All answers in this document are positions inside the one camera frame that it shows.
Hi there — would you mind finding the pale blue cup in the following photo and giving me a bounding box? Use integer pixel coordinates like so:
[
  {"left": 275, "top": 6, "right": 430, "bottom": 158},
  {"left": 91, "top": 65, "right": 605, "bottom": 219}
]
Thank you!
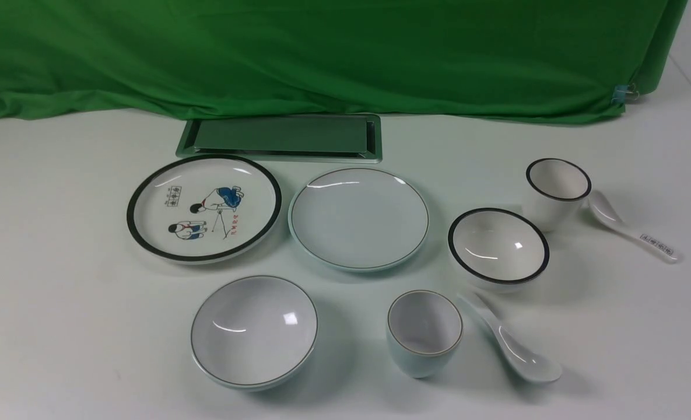
[{"left": 386, "top": 290, "right": 464, "bottom": 379}]

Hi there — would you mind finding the pale blue bowl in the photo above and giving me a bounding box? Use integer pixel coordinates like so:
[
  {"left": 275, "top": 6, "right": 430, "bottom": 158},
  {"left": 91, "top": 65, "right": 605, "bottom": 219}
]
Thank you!
[{"left": 190, "top": 275, "right": 319, "bottom": 393}]

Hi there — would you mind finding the pale blue ceramic spoon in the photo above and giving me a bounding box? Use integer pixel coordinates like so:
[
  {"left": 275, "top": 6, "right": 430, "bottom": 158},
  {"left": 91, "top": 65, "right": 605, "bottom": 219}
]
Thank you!
[{"left": 457, "top": 292, "right": 562, "bottom": 384}]

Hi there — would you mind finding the pale blue plate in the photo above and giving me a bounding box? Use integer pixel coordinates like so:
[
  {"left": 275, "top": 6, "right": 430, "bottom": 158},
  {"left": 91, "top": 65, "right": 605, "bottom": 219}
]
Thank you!
[{"left": 287, "top": 167, "right": 430, "bottom": 273}]

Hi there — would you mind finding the illustrated black-rimmed plate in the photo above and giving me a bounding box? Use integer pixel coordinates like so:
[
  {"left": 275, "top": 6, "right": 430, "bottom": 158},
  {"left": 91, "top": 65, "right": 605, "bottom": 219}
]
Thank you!
[{"left": 126, "top": 155, "right": 282, "bottom": 265}]

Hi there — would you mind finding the black-rimmed white bowl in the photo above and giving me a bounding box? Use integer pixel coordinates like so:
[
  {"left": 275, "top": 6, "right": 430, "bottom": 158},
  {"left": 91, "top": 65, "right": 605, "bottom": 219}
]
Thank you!
[{"left": 447, "top": 208, "right": 550, "bottom": 293}]

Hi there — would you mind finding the black-rimmed white cup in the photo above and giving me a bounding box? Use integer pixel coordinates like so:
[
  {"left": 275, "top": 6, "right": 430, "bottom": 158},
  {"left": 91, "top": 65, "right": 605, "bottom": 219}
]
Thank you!
[{"left": 521, "top": 159, "right": 592, "bottom": 232}]

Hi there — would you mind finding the green backdrop cloth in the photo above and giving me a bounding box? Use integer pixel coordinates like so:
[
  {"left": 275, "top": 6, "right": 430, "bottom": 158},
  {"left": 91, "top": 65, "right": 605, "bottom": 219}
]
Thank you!
[{"left": 0, "top": 1, "right": 687, "bottom": 125}]

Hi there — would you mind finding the white spoon with label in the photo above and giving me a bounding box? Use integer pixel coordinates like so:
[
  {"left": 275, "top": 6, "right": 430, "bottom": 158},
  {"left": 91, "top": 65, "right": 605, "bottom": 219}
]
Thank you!
[{"left": 587, "top": 190, "right": 684, "bottom": 265}]

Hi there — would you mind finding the blue binder clip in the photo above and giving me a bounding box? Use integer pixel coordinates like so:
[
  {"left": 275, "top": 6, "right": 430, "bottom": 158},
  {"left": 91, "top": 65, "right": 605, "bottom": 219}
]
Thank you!
[{"left": 610, "top": 83, "right": 640, "bottom": 104}]

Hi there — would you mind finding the metal table cable hatch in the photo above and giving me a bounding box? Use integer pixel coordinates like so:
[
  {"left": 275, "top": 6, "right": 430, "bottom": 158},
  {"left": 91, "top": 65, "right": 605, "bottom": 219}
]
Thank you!
[{"left": 176, "top": 114, "right": 383, "bottom": 164}]

